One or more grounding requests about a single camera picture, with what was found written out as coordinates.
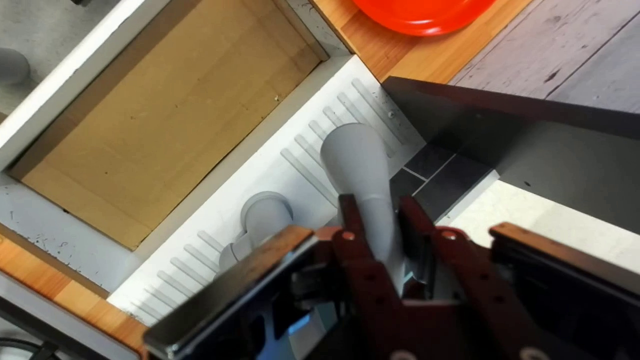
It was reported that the wooden countertop section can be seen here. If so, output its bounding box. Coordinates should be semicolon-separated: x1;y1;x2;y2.
0;227;151;355

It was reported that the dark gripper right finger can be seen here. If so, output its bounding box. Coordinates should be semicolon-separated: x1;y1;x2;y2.
399;194;556;360

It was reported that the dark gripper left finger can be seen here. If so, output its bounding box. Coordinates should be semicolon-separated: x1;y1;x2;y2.
312;192;430;360

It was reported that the white toy kitchen sink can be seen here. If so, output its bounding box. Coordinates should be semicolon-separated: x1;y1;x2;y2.
0;0;429;327

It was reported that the grey toy sink faucet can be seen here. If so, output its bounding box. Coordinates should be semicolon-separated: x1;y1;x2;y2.
218;119;411;296

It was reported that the white toy stove top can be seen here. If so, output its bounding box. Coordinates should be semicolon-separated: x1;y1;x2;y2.
0;267;146;360

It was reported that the black stove burner grate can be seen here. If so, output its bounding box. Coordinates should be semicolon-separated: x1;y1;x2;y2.
0;338;62;360

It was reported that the orange plastic plate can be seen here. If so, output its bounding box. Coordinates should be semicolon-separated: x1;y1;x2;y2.
351;0;499;37

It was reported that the dark tile backsplash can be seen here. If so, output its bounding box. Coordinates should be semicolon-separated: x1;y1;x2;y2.
388;148;500;222

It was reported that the marble pattern wall panel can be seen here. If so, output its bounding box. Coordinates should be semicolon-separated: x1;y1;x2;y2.
453;0;640;116

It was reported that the wide black frame post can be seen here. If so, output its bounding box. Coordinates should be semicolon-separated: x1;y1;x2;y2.
383;73;640;235

